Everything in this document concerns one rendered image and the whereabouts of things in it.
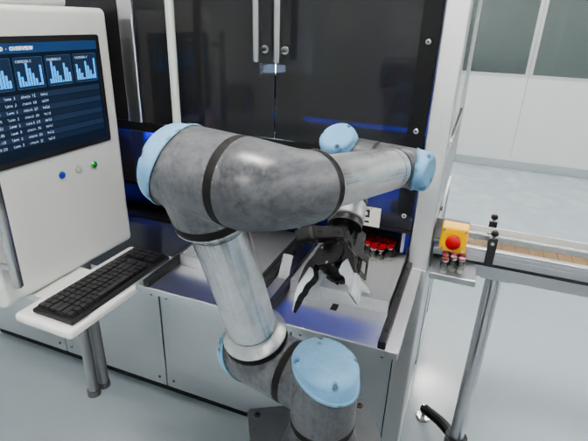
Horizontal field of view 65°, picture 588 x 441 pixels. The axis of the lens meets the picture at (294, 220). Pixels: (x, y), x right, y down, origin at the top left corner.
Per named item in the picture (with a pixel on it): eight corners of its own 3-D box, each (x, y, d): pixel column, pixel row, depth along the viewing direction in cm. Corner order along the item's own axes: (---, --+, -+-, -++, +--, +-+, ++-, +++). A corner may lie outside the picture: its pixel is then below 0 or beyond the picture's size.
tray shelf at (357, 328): (223, 224, 165) (223, 219, 165) (423, 263, 143) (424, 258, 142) (135, 290, 124) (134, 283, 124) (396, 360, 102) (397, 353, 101)
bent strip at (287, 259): (283, 271, 132) (283, 253, 130) (292, 273, 131) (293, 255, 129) (262, 296, 120) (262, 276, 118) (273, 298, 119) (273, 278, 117)
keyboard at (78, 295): (136, 250, 157) (135, 243, 156) (170, 259, 152) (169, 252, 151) (32, 312, 123) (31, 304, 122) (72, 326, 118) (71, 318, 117)
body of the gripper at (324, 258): (367, 283, 89) (374, 231, 96) (339, 262, 85) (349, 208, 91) (335, 288, 94) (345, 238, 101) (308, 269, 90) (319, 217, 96)
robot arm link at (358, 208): (352, 190, 93) (321, 200, 99) (348, 209, 91) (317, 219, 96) (373, 210, 97) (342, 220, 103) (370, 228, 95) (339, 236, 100)
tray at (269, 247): (235, 221, 163) (235, 212, 162) (305, 234, 155) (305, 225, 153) (180, 264, 134) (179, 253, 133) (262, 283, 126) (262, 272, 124)
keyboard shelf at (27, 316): (113, 247, 164) (112, 240, 163) (178, 264, 155) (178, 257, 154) (-7, 313, 126) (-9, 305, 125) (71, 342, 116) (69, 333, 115)
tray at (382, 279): (328, 239, 152) (329, 229, 151) (409, 255, 144) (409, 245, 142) (290, 290, 123) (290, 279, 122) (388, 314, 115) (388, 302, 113)
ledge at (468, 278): (433, 256, 147) (434, 251, 147) (476, 265, 143) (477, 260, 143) (428, 277, 136) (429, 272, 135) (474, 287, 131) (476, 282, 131)
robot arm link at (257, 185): (296, 156, 45) (444, 139, 85) (213, 137, 51) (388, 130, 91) (283, 265, 49) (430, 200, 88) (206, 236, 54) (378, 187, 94)
